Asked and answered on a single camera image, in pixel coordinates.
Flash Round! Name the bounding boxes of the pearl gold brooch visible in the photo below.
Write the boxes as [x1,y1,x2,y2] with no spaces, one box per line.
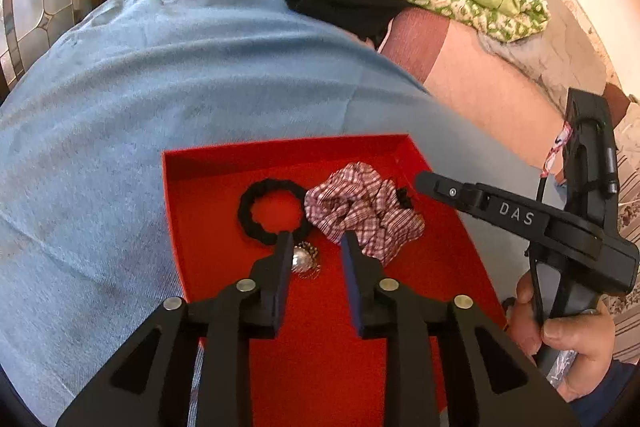
[292,242,321,279]

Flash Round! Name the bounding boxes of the black braided hair tie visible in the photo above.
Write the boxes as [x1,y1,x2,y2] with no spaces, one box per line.
[236,178,313,247]

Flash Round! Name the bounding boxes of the red plaid fabric scrunchie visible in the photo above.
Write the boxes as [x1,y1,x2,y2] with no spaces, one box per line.
[304,161,425,265]

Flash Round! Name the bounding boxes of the person's right hand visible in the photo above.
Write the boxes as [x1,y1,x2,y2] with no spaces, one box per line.
[506,272,615,402]

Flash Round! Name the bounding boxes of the pink bolster pillow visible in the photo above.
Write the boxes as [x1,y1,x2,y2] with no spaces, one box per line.
[378,8,563,168]

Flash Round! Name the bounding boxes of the red shallow tray box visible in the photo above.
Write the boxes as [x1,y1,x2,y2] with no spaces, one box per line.
[163,134,506,426]

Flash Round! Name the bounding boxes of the grey pillow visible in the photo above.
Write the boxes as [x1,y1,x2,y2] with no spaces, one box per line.
[477,0,606,114]

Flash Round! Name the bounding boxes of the black cloth under quilt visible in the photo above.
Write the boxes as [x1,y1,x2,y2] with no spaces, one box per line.
[285,0,411,49]

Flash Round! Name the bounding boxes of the light blue bed sheet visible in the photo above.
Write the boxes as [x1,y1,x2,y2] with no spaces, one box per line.
[1,0,538,426]

